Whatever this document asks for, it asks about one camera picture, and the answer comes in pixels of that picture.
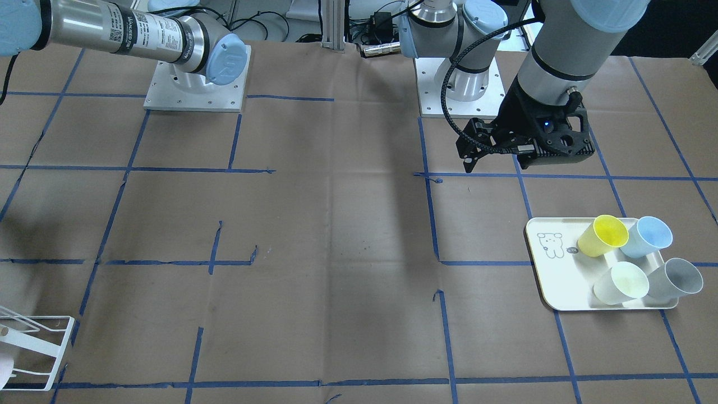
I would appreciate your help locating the white wire dish rack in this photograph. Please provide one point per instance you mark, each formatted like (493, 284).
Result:
(38, 343)

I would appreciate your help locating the grey plastic cup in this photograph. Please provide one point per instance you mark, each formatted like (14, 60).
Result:
(676, 277)

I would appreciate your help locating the aluminium frame post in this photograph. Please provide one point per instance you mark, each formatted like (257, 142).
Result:
(332, 17)

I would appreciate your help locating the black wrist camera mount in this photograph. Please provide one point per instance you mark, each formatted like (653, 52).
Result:
(559, 134)

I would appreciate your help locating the light blue plastic cup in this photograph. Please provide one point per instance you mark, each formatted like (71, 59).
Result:
(648, 235)

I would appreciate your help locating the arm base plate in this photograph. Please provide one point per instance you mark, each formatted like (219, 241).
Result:
(175, 91)
(468, 95)

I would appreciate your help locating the yellow plastic cup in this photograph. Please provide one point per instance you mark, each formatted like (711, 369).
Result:
(604, 234)

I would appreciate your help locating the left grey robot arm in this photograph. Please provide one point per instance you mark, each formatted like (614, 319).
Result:
(575, 40)

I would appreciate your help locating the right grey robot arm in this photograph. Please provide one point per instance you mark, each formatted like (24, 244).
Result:
(196, 44)

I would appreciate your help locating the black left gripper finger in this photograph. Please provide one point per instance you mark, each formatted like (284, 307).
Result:
(470, 161)

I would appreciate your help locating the cream plastic tray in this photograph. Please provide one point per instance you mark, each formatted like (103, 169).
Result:
(566, 276)

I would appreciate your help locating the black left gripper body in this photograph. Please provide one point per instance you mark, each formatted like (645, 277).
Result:
(516, 116)

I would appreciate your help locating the pale green plastic cup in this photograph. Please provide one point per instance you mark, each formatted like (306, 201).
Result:
(623, 282)

